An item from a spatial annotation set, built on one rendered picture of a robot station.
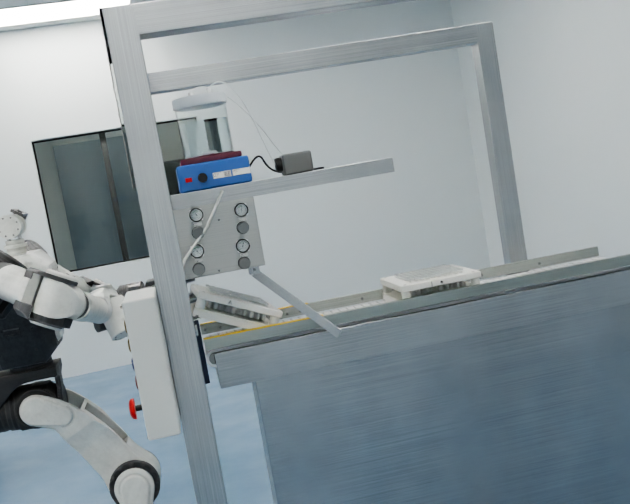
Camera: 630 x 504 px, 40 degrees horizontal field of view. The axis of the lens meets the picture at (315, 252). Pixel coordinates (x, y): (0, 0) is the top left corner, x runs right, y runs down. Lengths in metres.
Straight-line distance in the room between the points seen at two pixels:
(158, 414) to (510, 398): 1.34
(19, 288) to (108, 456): 0.68
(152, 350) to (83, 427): 0.95
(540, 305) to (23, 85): 5.67
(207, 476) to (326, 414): 0.82
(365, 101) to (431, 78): 0.67
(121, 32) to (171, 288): 0.49
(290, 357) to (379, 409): 0.32
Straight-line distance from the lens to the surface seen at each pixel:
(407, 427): 2.60
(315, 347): 2.44
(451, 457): 2.66
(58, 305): 2.06
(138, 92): 1.69
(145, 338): 1.60
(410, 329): 2.49
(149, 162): 1.68
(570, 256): 2.95
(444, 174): 8.12
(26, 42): 7.63
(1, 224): 2.49
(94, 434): 2.55
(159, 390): 1.61
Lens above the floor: 1.39
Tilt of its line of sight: 6 degrees down
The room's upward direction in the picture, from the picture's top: 10 degrees counter-clockwise
